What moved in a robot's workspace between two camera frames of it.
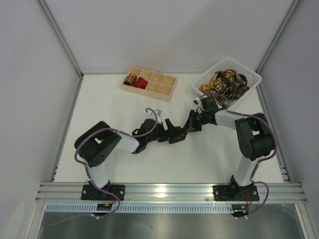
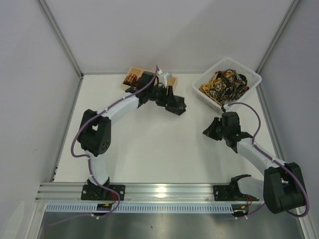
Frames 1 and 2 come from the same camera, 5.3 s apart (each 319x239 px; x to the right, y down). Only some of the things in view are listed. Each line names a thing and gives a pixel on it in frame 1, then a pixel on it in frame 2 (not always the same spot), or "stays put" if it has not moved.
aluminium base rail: [167, 191] stays put
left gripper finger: [174, 133] -> [171, 104]
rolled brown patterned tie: [130, 79] stays put
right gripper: [195, 122] -> [216, 129]
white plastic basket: [228, 78] stays put
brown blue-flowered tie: [178, 138] -> [179, 106]
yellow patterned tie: [217, 77] stays put
